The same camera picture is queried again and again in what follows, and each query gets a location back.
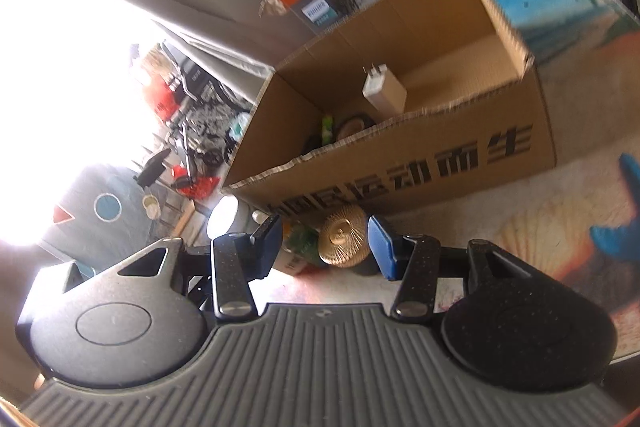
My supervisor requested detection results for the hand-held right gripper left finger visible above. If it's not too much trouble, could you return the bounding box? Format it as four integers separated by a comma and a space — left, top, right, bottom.
117, 213, 285, 320

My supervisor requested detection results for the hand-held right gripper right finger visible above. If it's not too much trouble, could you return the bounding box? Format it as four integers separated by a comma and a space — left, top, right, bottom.
367, 214, 533, 320

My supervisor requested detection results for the green dropper bottle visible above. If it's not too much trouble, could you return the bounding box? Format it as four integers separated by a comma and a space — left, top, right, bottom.
282, 223, 323, 269

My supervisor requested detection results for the gold ridged lid jar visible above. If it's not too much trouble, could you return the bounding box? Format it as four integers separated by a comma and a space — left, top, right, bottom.
318, 205, 372, 268

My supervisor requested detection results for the white lidded jar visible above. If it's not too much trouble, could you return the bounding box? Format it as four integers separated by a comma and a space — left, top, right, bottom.
207, 196, 253, 240

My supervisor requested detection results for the large brown cardboard box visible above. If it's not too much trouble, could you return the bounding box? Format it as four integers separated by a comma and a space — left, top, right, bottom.
222, 0, 557, 220

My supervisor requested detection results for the black tape roll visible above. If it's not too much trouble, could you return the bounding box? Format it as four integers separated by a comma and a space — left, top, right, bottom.
334, 113, 377, 142

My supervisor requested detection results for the white charger plug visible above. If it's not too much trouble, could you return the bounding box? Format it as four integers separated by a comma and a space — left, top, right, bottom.
362, 64, 408, 118

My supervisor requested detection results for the red plastic bag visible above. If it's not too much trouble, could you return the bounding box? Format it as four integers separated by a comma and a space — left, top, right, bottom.
172, 164, 221, 200

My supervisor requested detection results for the pale green plastic bag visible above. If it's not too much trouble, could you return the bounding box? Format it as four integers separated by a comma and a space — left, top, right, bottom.
227, 112, 251, 140

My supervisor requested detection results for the folded wheelchair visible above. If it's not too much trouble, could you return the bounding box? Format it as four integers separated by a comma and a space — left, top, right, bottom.
167, 52, 251, 168

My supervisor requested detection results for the black stool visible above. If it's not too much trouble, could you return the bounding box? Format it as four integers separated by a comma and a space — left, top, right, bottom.
134, 151, 172, 188

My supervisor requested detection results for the grey printed floor mat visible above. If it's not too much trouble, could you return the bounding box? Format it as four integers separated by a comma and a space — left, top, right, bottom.
40, 164, 156, 253

